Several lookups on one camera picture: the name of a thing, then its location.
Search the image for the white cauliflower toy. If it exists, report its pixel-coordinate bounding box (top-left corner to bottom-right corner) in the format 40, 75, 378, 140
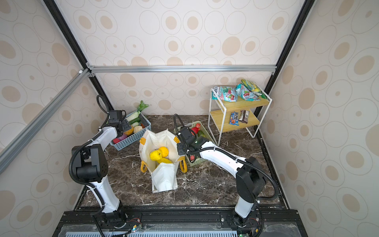
133, 125, 144, 134

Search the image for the yellow banana toy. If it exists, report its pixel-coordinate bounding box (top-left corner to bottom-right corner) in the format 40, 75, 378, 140
157, 158, 172, 164

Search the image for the yellow lemon toy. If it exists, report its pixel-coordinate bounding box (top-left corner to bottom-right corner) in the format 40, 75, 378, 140
150, 150, 162, 162

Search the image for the white canvas grocery bag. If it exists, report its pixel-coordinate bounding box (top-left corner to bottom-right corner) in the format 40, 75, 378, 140
139, 130, 188, 193

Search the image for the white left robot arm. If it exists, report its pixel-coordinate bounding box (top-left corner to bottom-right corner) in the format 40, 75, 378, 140
69, 110, 131, 215

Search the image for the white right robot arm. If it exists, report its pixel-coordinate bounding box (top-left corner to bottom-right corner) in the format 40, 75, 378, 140
177, 126, 279, 223

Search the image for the green candy snack bag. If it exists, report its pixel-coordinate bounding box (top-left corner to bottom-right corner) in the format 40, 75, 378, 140
212, 86, 238, 102

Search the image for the teal candy snack bag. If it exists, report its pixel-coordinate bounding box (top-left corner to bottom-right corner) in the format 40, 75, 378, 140
236, 84, 260, 101

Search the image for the yellow green snack bag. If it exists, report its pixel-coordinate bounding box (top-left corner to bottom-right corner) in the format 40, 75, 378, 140
241, 79, 267, 99

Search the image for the green orange mango toy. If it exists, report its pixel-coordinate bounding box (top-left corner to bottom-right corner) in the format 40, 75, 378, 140
197, 130, 207, 138

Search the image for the red apple toy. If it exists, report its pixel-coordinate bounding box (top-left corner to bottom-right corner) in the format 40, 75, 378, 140
191, 124, 200, 134

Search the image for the orange potato toy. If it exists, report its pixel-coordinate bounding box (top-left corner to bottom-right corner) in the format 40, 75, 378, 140
123, 126, 134, 136

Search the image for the light green perforated basket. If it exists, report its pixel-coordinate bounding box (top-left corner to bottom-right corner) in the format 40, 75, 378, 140
174, 114, 211, 165

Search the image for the green cucumber toy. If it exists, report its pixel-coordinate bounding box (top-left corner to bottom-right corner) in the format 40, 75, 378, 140
129, 117, 141, 124

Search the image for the blue perforated basket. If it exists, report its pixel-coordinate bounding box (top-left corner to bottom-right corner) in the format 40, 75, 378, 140
110, 114, 151, 151

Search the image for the white daikon radish toy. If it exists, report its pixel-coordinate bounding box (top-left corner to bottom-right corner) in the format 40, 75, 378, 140
126, 100, 149, 123

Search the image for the blue candy packet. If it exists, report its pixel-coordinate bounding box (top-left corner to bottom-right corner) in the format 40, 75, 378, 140
229, 112, 239, 126

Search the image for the brown chocolate bar packet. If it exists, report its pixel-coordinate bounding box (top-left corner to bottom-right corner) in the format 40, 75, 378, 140
239, 110, 250, 124

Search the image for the white wire wooden shelf rack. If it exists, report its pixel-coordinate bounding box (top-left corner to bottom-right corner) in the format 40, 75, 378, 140
208, 88, 272, 145

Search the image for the diagonal aluminium frame bar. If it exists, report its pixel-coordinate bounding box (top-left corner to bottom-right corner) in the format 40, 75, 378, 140
1, 69, 90, 173

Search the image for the horizontal aluminium frame bar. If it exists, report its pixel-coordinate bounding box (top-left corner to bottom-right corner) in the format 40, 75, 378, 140
89, 65, 277, 73

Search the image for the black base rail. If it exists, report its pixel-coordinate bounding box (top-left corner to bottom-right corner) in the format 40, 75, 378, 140
53, 206, 307, 237

